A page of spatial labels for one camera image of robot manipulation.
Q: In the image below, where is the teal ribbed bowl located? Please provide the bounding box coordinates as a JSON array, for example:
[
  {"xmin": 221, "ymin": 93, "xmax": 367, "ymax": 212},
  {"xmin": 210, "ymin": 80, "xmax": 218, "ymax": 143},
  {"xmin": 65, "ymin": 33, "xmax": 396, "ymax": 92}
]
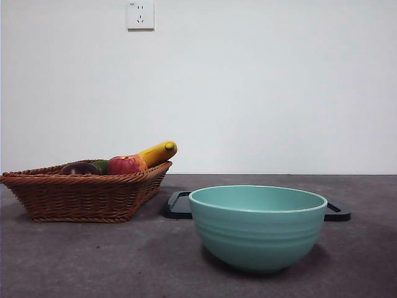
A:
[{"xmin": 188, "ymin": 184, "xmax": 329, "ymax": 274}]

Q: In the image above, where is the dark red plum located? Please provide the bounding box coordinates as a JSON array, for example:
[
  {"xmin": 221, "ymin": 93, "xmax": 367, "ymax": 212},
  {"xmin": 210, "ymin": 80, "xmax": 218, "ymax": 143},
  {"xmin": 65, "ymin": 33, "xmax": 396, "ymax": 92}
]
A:
[{"xmin": 58, "ymin": 161, "xmax": 102, "ymax": 176}]

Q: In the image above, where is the yellow banana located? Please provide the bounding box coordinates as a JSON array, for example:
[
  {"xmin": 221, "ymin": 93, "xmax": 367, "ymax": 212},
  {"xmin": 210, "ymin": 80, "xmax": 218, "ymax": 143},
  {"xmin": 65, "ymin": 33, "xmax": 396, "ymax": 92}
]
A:
[{"xmin": 136, "ymin": 140, "xmax": 178, "ymax": 168}]

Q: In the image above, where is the dark teal rectangular tray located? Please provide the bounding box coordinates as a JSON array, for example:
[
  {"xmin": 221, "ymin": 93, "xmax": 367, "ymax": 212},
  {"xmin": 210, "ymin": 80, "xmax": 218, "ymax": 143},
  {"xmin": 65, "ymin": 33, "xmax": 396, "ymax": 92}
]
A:
[{"xmin": 163, "ymin": 191, "xmax": 353, "ymax": 222}]

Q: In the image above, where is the red yellow apple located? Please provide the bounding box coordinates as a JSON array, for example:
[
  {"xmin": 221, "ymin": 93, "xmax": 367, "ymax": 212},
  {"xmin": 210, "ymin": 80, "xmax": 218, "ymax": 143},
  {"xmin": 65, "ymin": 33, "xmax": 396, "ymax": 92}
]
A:
[{"xmin": 107, "ymin": 155, "xmax": 148, "ymax": 175}]

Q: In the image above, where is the green avocado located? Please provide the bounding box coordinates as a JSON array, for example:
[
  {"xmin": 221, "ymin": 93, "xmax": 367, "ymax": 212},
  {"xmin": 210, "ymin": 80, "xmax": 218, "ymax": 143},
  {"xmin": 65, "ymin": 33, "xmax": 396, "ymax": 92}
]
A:
[{"xmin": 92, "ymin": 160, "xmax": 110, "ymax": 175}]

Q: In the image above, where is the brown wicker basket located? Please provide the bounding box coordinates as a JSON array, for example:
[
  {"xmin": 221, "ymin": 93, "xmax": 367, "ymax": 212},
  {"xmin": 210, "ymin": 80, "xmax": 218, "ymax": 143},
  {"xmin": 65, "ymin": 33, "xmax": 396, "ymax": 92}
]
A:
[{"xmin": 0, "ymin": 158, "xmax": 173, "ymax": 223}]

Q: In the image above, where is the white wall socket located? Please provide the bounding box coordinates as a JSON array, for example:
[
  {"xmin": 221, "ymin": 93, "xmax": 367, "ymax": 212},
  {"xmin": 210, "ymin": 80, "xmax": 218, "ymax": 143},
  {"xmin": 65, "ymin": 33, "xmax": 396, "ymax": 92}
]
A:
[{"xmin": 127, "ymin": 1, "xmax": 155, "ymax": 31}]

